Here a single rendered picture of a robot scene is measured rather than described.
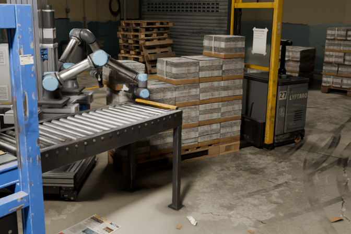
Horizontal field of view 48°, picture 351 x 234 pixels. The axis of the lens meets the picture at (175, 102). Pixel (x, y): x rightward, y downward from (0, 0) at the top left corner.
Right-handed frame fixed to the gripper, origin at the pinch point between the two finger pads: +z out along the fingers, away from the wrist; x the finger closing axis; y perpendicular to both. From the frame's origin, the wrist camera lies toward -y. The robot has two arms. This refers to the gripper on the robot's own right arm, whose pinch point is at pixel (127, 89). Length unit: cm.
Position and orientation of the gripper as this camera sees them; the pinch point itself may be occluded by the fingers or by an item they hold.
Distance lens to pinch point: 351.9
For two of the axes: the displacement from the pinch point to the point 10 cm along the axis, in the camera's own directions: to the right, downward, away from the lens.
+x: -8.5, 1.0, -5.1
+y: 0.2, -9.7, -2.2
